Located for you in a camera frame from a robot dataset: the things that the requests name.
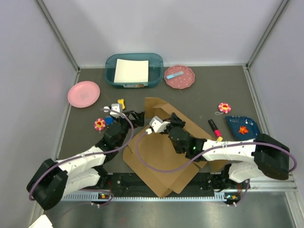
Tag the blue eraser block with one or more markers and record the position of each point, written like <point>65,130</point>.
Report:
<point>109,120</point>

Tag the pink dotted plate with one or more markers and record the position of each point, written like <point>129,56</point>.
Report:
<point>181,82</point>

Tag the pink flower toy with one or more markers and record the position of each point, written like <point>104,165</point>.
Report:
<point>223,108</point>
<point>99,124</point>

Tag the plain pink plate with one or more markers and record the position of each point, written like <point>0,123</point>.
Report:
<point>83,94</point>

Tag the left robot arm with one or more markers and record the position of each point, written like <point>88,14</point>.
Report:
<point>55,179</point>

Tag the pink flower toy right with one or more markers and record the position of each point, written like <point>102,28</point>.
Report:
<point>223,108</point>

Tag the white object bottom corner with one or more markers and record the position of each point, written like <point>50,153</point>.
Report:
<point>42,222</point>

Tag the yellow bone-shaped eraser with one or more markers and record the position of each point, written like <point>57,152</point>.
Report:
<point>121,101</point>

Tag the grey slotted cable duct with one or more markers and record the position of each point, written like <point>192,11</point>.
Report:
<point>86,196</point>

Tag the brown cardboard box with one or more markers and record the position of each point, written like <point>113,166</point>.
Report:
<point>154,159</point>

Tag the orange crab toy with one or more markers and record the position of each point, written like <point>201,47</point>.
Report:
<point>243,130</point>

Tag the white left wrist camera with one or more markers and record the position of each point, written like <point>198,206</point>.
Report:
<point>116,109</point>

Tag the teal plastic basin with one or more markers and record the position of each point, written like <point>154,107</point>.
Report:
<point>156,69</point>

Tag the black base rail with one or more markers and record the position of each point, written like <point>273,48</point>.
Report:
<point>131,182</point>

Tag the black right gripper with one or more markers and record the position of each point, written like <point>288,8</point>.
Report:
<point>175,121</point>

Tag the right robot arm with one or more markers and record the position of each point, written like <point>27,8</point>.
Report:
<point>262,156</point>

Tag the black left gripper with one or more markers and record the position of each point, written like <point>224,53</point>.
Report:
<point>137,122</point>

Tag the white paper sheet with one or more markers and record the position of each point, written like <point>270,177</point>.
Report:
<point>131,71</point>

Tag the light blue chalk stick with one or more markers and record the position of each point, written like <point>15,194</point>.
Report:
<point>171,76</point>

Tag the pink flower toy left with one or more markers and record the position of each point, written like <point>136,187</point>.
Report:
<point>99,124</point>

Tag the dark blue leaf plate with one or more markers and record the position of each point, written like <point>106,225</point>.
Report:
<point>234,123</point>

